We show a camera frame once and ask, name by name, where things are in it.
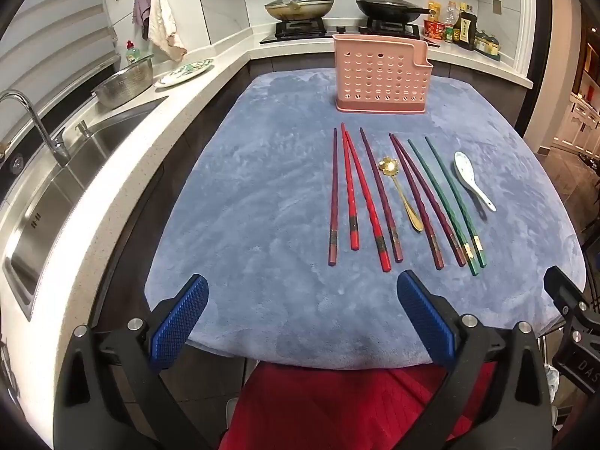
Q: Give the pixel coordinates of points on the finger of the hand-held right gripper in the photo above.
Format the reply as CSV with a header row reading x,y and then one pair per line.
x,y
560,286

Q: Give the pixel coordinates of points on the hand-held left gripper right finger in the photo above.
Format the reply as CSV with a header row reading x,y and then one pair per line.
x,y
425,318

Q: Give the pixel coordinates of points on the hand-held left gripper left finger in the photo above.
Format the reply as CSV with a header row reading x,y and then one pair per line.
x,y
180,323

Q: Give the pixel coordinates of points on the green chopstick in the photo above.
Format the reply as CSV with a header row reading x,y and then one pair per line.
x,y
455,201
443,206

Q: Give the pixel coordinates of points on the maroon chopstick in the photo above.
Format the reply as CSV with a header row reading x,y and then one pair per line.
x,y
333,197
415,201
429,201
380,192

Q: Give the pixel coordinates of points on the bright red chopstick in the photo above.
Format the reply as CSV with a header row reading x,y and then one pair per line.
x,y
349,187
368,201

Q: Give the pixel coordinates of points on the white ceramic spoon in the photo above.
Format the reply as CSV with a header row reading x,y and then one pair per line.
x,y
463,164

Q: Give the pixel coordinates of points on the pink perforated utensil holder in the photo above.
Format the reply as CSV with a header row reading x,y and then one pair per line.
x,y
375,75

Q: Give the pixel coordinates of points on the gold flower spoon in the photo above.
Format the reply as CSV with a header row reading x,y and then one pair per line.
x,y
403,197

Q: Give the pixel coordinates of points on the person's red clothing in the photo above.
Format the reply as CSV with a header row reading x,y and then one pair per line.
x,y
328,408

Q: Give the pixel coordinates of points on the blue plush blanket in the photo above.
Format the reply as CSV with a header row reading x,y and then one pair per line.
x,y
262,187

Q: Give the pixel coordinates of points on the white cabinet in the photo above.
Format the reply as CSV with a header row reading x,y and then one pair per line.
x,y
579,124

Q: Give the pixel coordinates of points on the stainless steel sink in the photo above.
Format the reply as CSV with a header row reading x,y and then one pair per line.
x,y
61,197

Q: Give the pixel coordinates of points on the chrome faucet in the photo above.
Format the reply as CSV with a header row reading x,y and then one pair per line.
x,y
51,143

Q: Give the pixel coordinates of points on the steel colander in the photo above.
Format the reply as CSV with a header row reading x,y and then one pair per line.
x,y
126,84

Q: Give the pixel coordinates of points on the patterned plate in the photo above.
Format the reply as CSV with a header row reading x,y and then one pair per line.
x,y
185,72

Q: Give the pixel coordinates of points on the condiment jar rack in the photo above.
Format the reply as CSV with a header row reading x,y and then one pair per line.
x,y
487,44

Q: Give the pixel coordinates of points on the green dish soap bottle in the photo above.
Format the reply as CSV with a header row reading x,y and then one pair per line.
x,y
133,55

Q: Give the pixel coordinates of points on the dark soy sauce bottle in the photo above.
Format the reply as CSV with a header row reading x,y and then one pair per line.
x,y
465,28

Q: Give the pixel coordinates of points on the green-lid small jar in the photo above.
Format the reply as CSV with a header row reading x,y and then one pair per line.
x,y
450,33

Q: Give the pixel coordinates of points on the red instant noodle cup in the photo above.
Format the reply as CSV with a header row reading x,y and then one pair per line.
x,y
433,29

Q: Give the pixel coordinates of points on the clear plastic bottle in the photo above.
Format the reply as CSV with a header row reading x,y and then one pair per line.
x,y
450,13

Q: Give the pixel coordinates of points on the white hanging towel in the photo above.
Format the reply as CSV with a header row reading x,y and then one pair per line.
x,y
164,23

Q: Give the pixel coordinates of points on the yellow seasoning packet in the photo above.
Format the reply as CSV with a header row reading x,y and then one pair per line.
x,y
434,9

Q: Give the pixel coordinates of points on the black wok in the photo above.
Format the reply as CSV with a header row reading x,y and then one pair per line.
x,y
391,14

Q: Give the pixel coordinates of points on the black gas stove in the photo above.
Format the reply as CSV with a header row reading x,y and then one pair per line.
x,y
300,33

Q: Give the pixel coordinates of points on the purple hanging cloth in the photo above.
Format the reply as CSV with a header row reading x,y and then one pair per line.
x,y
140,9

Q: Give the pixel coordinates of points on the glass lid of black wok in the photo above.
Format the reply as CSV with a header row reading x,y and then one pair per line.
x,y
389,2

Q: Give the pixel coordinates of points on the window blind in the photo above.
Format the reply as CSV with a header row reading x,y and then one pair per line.
x,y
51,28

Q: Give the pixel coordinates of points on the beige wok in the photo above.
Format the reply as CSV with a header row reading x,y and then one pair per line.
x,y
300,13

